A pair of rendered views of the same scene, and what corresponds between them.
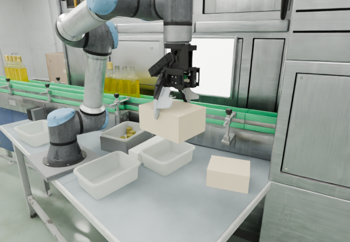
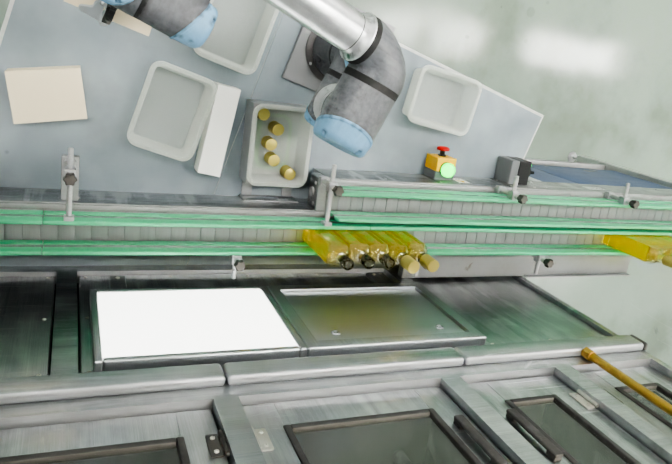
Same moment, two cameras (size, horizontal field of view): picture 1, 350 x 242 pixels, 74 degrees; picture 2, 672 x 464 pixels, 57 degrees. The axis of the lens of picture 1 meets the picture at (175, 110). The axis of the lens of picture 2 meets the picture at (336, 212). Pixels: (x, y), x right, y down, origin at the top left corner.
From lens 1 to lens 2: 129 cm
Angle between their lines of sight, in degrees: 48
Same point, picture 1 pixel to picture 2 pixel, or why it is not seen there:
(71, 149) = (325, 46)
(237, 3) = (110, 433)
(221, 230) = not seen: outside the picture
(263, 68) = (16, 344)
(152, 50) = (328, 329)
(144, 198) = not seen: hidden behind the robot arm
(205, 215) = not seen: outside the picture
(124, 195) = not seen: outside the picture
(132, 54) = (384, 321)
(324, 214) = not seen: outside the picture
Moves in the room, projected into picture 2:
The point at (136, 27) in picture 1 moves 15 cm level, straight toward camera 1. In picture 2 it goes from (400, 356) to (373, 307)
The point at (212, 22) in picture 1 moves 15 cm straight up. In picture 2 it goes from (174, 379) to (187, 427)
